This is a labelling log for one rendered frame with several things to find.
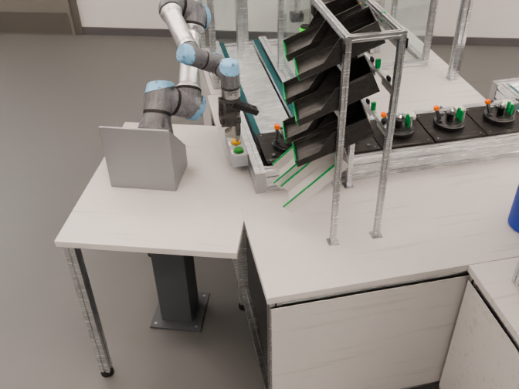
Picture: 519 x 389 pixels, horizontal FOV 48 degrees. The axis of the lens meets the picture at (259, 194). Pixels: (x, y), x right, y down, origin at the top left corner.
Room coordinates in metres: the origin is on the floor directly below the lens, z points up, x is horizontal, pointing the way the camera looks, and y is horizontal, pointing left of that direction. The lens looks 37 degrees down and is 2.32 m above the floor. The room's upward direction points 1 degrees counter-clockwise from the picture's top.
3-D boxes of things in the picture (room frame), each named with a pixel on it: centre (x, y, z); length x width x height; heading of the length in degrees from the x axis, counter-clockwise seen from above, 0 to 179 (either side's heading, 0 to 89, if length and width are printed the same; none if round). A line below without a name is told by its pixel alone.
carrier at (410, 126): (2.23, -0.62, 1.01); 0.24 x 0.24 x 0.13; 11
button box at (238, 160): (2.18, 0.10, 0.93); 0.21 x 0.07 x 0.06; 11
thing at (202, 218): (2.07, 0.38, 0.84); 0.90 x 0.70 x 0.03; 172
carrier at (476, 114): (2.32, -1.10, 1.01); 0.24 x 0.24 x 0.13; 11
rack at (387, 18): (1.80, -0.32, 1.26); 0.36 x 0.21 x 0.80; 11
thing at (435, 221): (2.22, -0.57, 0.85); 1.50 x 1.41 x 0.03; 11
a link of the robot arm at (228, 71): (2.11, 0.11, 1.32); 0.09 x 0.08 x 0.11; 28
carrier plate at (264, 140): (2.13, -0.13, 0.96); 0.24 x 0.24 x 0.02; 11
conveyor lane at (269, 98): (2.43, -0.10, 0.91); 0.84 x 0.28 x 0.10; 11
